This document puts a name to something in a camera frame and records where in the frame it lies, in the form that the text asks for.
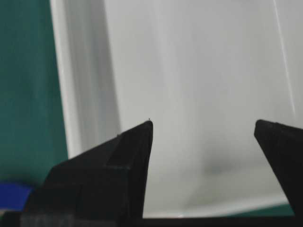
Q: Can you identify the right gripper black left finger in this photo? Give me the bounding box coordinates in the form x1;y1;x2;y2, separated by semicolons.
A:
20;121;153;227

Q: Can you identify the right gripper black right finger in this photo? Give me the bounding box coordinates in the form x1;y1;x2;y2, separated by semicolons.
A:
254;120;303;215

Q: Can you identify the blue tape roll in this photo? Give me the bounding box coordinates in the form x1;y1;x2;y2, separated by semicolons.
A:
0;182;33;211

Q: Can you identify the white plastic tray case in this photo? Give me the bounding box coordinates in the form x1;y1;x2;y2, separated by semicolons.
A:
50;0;303;218

